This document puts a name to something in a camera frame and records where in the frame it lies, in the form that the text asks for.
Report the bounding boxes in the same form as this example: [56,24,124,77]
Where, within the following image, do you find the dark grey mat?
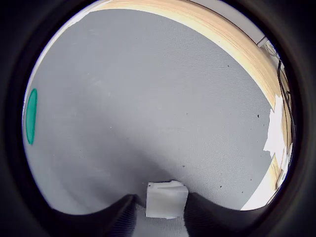
[23,9,276,215]

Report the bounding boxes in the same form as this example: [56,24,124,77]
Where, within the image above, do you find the small white plastic terminal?
[145,180,189,220]

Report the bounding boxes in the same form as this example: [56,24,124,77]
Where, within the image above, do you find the taped black cable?
[277,60,296,144]

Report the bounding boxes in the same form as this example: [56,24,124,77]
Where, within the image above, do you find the round green lid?
[26,88,38,145]

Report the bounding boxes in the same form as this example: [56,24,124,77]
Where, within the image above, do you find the white tape piece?
[71,11,93,27]
[263,95,286,158]

